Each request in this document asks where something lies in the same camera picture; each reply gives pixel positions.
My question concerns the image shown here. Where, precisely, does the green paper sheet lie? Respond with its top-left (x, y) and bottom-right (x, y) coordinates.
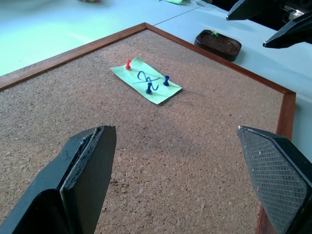
top-left (158, 0), bottom-right (192, 5)

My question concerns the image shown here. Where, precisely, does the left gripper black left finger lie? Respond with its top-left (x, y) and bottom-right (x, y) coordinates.
top-left (0, 125), bottom-right (117, 234)

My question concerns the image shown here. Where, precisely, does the dark brown oval tray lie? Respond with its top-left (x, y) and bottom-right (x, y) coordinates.
top-left (194, 29), bottom-right (242, 62)

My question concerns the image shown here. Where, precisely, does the green paper note with scribble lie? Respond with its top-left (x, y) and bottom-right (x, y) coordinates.
top-left (110, 56), bottom-right (183, 105)

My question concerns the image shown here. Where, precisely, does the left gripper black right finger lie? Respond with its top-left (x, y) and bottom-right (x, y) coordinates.
top-left (237, 125), bottom-right (312, 234)

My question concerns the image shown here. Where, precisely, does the cork board with wooden frame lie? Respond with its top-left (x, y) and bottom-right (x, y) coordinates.
top-left (0, 22), bottom-right (297, 234)

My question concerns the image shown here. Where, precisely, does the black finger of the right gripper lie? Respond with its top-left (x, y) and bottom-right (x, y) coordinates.
top-left (262, 11), bottom-right (312, 49)
top-left (226, 0), bottom-right (285, 21)

